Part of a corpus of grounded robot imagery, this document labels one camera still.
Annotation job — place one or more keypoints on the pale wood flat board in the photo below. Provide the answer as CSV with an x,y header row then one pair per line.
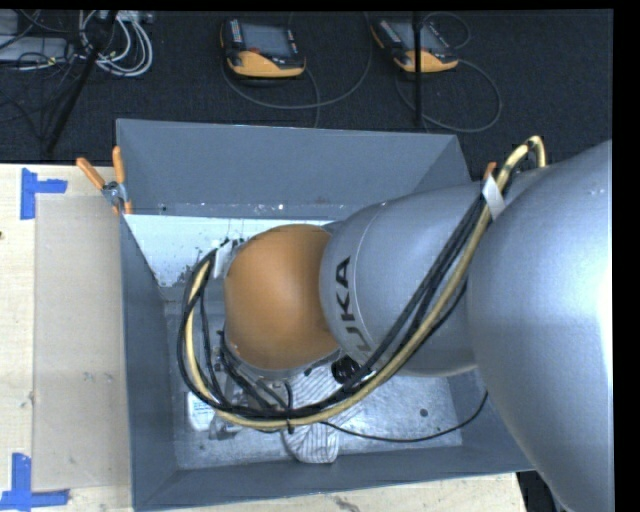
x,y
75,325

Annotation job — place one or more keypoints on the white printed packet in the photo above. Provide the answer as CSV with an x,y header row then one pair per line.
x,y
197,412

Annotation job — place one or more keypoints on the grey metal bin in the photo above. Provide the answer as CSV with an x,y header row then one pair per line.
x,y
150,350

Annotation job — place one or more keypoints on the white striped cloth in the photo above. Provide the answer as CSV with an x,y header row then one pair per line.
x,y
315,442

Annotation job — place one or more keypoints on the black cylinder on white bracket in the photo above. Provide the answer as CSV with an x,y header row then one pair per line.
x,y
345,369

